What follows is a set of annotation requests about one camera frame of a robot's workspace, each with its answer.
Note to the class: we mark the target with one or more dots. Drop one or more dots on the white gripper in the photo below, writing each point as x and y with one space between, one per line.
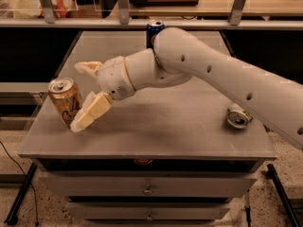
114 77

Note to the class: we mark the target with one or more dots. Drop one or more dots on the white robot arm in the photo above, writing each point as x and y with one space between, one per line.
177 56

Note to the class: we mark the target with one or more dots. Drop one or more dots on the orange LaCroix can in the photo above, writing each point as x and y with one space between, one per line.
65 95

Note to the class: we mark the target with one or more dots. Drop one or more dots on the blue Pepsi can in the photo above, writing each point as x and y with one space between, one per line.
152 29

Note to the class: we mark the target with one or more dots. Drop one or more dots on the green white tipped can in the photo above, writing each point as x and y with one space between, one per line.
237 117

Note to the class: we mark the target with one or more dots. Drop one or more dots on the grey drawer cabinet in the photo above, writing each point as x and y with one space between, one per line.
182 129

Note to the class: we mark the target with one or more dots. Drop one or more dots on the upper drawer with knob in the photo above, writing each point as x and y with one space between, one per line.
226 186

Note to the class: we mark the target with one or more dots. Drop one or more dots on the drawer with knob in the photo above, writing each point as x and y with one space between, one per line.
147 210
226 186

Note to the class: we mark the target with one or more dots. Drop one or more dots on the orange white plastic bag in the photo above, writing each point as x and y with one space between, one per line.
32 8

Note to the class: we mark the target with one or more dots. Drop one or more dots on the lower drawer with knob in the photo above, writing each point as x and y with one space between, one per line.
147 210

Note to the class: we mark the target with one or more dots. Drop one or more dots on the middle metal shelf bracket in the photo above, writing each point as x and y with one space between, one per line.
123 11

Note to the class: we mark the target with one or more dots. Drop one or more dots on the metal shelf bracket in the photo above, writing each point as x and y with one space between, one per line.
123 11
48 11
235 14

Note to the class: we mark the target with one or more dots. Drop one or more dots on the left metal shelf bracket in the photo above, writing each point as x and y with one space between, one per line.
48 11

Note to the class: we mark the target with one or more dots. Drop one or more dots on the black left floor rail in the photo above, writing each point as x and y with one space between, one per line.
24 180

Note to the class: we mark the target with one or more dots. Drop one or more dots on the black floor rail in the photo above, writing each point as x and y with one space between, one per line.
24 180
292 207

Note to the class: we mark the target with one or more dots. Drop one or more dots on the right metal shelf bracket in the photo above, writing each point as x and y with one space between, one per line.
235 14

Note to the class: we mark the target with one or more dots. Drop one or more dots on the black right floor rail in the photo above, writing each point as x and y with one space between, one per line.
292 207

